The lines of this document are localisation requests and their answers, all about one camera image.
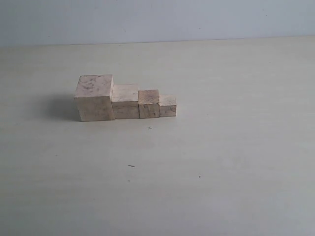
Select smallest wooden cube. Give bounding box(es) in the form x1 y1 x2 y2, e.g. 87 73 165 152
159 95 177 117

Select third largest wooden cube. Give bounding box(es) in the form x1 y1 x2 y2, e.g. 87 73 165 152
138 89 160 118

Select second largest wooden cube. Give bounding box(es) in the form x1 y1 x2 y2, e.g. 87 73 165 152
112 84 140 119

